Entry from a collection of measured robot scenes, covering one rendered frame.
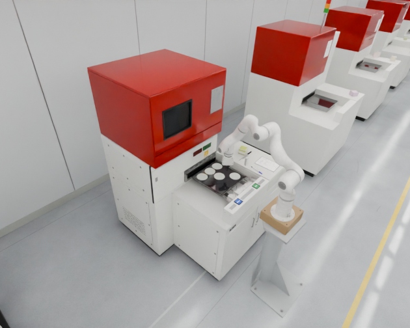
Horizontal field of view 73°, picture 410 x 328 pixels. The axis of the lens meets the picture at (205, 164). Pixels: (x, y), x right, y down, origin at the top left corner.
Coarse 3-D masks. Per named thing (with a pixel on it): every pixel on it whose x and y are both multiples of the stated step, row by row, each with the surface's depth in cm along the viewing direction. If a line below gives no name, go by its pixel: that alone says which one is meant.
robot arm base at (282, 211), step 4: (280, 200) 212; (276, 204) 230; (280, 204) 213; (284, 204) 211; (288, 204) 211; (292, 204) 213; (272, 208) 227; (276, 208) 221; (280, 208) 215; (284, 208) 213; (288, 208) 213; (272, 212) 223; (276, 212) 222; (280, 212) 217; (284, 212) 216; (288, 212) 216; (292, 212) 224; (276, 216) 220; (280, 216) 219; (284, 216) 218; (288, 216) 218; (292, 216) 220; (280, 220) 217; (284, 220) 217; (288, 220) 217
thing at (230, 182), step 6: (216, 162) 277; (222, 168) 270; (228, 168) 270; (210, 174) 261; (228, 174) 262; (240, 174) 263; (204, 180) 254; (210, 180) 255; (216, 180) 255; (222, 180) 255; (228, 180) 256; (234, 180) 256; (210, 186) 248; (216, 186) 249; (222, 186) 249; (228, 186) 249; (222, 192) 243
